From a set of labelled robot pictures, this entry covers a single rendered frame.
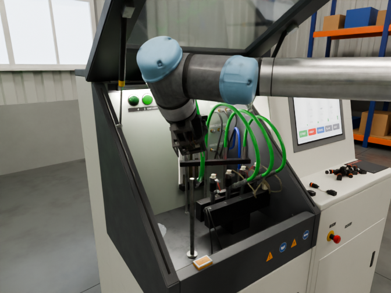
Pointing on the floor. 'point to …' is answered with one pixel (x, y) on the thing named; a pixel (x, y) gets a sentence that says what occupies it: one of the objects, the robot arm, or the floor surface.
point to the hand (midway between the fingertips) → (195, 146)
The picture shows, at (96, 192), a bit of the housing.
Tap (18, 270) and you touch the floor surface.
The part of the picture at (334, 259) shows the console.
